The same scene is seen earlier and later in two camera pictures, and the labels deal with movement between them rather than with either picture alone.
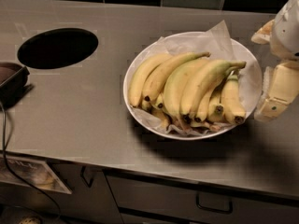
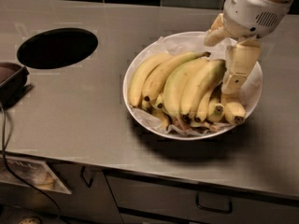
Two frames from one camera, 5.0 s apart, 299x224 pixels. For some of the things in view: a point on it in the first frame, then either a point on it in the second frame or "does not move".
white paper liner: [216, 41] -> [188, 43]
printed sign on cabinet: [36, 172] does not move
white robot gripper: [287, 32] -> [251, 14]
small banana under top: [203, 106] does not move
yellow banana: [202, 83] does not move
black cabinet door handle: [84, 179] does not move
